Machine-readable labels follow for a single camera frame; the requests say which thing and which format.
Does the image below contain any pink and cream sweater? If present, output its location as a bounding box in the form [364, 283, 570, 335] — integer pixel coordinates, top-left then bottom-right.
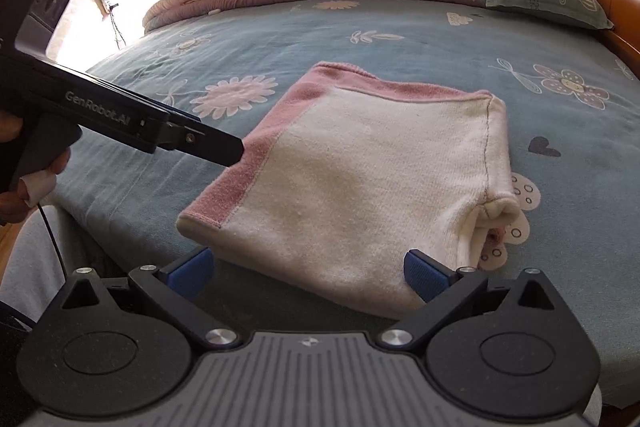
[177, 63, 521, 319]

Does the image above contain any white power strip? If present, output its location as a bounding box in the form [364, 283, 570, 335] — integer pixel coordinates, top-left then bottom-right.
[98, 0, 119, 15]

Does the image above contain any grey trousered leg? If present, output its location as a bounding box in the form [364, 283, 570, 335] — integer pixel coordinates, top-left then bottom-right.
[0, 200, 122, 323]

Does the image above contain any teal floral bed sheet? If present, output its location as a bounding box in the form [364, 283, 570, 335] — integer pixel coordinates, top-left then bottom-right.
[51, 0, 639, 409]

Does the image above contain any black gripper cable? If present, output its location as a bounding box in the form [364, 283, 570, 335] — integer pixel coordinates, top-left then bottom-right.
[34, 200, 68, 281]

